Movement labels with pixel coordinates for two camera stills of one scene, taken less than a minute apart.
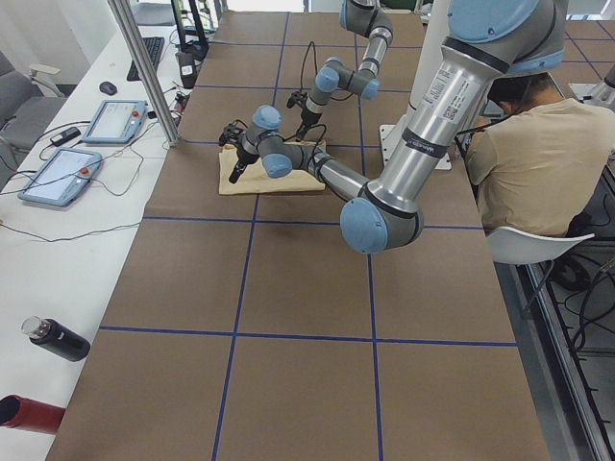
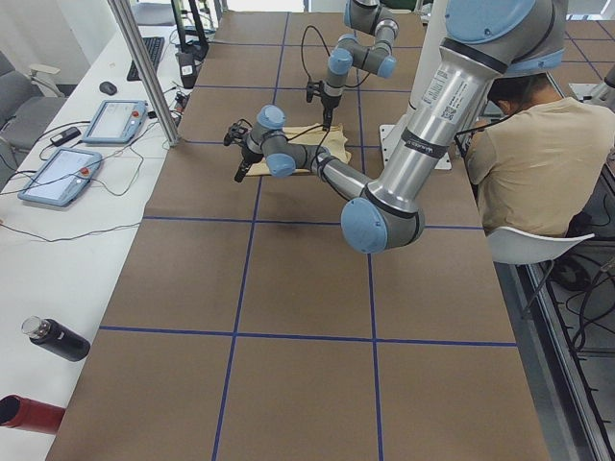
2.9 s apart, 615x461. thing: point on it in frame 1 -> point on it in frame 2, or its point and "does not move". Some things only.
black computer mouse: x=107 y=86 does not move
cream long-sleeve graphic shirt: x=253 y=179 -> x=329 y=136
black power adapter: x=65 y=136 does not move
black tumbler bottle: x=56 y=338 does not move
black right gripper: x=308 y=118 -> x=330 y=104
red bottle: x=18 y=412 does not move
